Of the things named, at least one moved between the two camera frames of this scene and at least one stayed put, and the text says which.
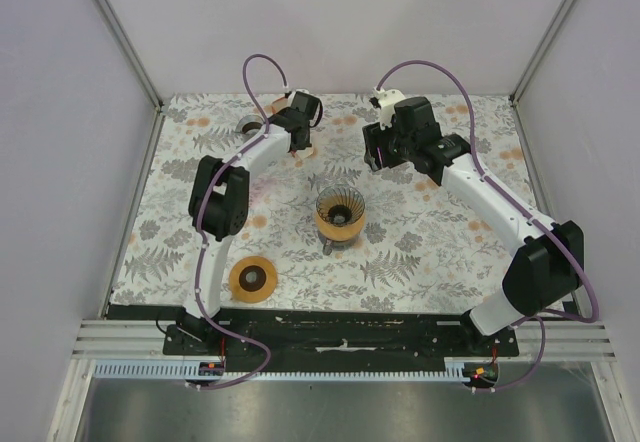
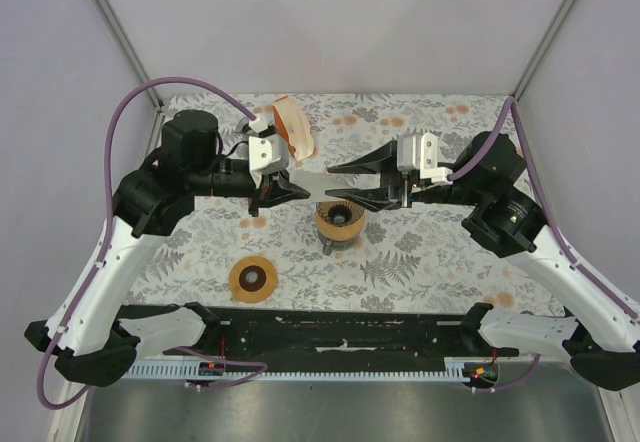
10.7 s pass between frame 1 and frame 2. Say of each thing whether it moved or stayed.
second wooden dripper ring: stayed
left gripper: moved
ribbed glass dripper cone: stayed
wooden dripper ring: stayed
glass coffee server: stayed
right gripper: moved
